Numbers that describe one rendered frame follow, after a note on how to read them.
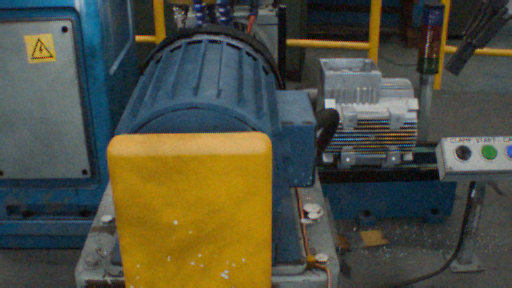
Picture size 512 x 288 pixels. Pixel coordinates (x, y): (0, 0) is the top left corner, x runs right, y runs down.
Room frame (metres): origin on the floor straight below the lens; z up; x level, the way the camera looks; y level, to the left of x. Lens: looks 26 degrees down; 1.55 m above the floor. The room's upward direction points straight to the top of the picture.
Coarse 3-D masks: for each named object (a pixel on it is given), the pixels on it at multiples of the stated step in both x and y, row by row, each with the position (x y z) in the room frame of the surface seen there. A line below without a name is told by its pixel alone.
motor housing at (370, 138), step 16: (384, 80) 1.21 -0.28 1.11; (400, 80) 1.22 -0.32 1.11; (320, 96) 1.27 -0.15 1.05; (384, 96) 1.17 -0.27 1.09; (400, 96) 1.17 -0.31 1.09; (368, 112) 1.14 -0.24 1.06; (384, 112) 1.14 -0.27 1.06; (368, 128) 1.12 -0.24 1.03; (384, 128) 1.12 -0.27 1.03; (400, 128) 1.12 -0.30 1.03; (416, 128) 1.12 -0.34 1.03; (336, 144) 1.12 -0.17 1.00; (352, 144) 1.12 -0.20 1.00; (368, 144) 1.12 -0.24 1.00; (384, 144) 1.12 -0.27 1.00; (400, 144) 1.12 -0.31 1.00; (320, 160) 1.18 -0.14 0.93; (368, 160) 1.16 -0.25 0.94; (400, 160) 1.17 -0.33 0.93
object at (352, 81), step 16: (320, 64) 1.23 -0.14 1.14; (336, 64) 1.25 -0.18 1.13; (352, 64) 1.25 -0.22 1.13; (368, 64) 1.24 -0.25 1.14; (320, 80) 1.22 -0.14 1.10; (336, 80) 1.15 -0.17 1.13; (352, 80) 1.16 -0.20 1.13; (368, 80) 1.16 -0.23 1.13; (336, 96) 1.15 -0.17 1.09; (352, 96) 1.15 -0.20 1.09; (368, 96) 1.15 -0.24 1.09
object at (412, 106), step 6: (318, 84) 1.26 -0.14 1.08; (324, 102) 1.14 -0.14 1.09; (330, 102) 1.14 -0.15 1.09; (408, 102) 1.14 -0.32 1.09; (414, 102) 1.14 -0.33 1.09; (324, 108) 1.14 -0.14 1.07; (408, 108) 1.13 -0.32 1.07; (414, 108) 1.13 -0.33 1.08; (324, 156) 1.13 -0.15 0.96; (330, 156) 1.13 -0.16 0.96; (402, 156) 1.14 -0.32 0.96; (408, 156) 1.14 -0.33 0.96; (324, 162) 1.13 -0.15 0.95; (330, 162) 1.13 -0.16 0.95; (402, 162) 1.14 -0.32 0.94; (408, 162) 1.14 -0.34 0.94
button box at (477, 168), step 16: (448, 144) 0.96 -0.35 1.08; (464, 144) 0.96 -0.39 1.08; (480, 144) 0.96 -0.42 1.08; (496, 144) 0.96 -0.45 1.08; (448, 160) 0.93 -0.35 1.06; (480, 160) 0.93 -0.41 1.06; (496, 160) 0.93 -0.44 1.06; (448, 176) 0.93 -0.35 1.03; (464, 176) 0.93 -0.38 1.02; (480, 176) 0.93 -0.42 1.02; (496, 176) 0.93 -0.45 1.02
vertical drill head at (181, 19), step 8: (168, 0) 1.14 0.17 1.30; (176, 0) 1.12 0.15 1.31; (184, 0) 1.12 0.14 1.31; (208, 0) 1.11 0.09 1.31; (216, 0) 1.11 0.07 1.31; (232, 0) 1.14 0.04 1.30; (176, 8) 1.15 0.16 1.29; (184, 8) 1.15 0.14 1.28; (232, 8) 1.15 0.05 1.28; (176, 16) 1.15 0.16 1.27; (184, 16) 1.15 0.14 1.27; (184, 24) 1.16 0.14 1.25
